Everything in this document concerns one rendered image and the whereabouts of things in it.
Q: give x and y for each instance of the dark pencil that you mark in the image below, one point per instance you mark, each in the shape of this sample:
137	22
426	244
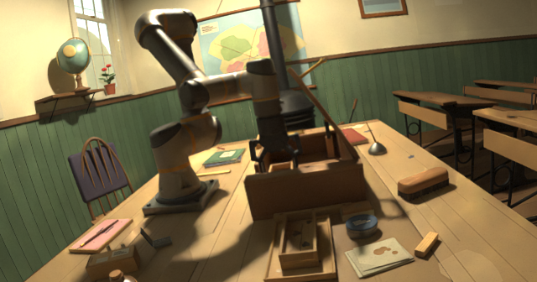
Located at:
99	233

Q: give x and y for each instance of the grey square base plate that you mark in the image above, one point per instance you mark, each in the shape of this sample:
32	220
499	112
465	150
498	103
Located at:
176	206

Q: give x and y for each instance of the green book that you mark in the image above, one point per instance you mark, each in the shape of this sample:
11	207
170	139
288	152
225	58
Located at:
223	158

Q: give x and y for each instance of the light wooden block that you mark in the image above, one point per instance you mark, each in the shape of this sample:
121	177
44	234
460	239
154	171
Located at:
426	244

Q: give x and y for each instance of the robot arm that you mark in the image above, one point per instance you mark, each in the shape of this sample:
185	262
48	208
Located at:
191	93

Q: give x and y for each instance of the grey dome with thin rod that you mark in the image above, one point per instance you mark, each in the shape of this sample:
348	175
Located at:
377	149

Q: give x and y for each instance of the coloured wall map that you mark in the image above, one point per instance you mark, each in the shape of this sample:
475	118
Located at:
235	47

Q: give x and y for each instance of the stained paper stack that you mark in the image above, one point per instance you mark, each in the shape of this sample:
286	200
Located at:
377	259

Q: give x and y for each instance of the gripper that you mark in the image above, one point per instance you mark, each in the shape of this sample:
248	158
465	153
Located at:
272	133

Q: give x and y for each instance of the wooden school desk body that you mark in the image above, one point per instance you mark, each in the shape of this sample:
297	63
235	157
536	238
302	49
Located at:
304	189

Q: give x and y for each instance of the dark grey wedge block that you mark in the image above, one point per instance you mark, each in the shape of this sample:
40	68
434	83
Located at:
157	242

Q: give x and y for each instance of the red book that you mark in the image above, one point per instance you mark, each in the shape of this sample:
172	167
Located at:
356	137

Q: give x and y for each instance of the red flowers in pot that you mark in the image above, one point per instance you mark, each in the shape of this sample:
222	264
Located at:
109	82

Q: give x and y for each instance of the blue round tin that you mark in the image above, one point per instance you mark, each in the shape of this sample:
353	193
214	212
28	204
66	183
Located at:
361	226

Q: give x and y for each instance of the flat wooden repair rest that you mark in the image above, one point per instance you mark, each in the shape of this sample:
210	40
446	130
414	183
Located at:
327	252

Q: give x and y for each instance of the yellow pointer stick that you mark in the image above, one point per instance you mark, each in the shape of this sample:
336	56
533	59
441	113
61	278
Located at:
312	68

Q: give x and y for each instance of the wooden pencil tray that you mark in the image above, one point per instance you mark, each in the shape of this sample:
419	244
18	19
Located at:
298	257
280	166

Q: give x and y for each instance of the wooden scrubbing brush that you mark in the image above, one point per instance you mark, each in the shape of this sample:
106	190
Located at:
423	182

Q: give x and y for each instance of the brown glass bottle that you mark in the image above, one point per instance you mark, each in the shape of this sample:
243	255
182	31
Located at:
119	277

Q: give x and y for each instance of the black stove with pipe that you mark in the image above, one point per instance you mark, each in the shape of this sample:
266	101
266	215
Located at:
272	30

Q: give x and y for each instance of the small black desk fitting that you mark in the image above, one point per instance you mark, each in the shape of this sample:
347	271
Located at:
327	128

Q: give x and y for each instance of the teal globe on stand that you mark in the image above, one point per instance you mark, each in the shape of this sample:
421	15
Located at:
74	57

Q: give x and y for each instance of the white framed window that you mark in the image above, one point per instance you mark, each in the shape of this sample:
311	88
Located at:
90	26

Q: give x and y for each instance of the wooden desk lid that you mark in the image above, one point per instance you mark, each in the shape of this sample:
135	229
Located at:
319	111

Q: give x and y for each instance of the wooden school bench desk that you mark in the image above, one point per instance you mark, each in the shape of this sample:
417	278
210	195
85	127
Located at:
509	143
499	91
440	99

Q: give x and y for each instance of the pink writing pad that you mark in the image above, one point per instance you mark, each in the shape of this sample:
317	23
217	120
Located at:
94	242

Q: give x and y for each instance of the yellow pencil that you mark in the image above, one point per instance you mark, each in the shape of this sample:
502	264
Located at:
214	173

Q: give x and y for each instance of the wooden chair with purple cushion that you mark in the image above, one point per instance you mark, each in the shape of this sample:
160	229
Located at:
97	173

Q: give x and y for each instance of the wooden wall shelf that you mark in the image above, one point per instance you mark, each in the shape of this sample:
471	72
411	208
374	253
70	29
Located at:
63	101

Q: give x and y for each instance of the brown cardboard box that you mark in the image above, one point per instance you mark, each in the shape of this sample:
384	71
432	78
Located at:
112	263

